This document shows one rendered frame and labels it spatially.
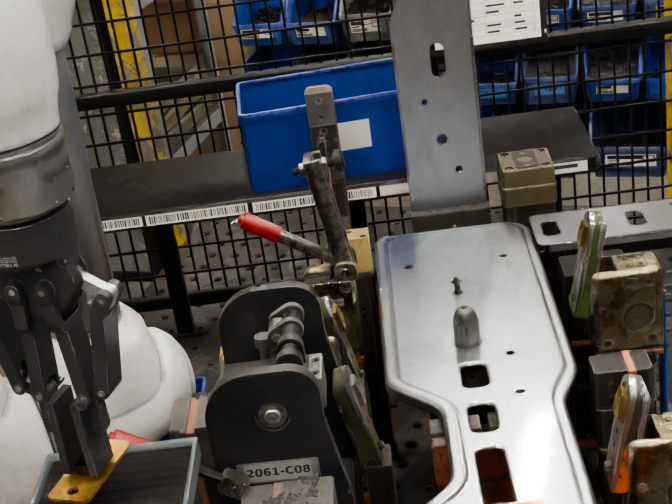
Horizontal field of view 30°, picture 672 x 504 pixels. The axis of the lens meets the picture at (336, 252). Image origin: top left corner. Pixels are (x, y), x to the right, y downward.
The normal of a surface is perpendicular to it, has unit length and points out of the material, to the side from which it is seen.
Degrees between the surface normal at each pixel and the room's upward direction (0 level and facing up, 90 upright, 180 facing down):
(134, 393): 88
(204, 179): 0
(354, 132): 90
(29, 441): 72
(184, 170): 0
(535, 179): 89
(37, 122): 101
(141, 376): 84
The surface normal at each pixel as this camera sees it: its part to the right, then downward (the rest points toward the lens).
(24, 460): 0.53, 0.21
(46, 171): 0.80, 0.16
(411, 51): 0.00, 0.44
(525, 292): -0.14, -0.89
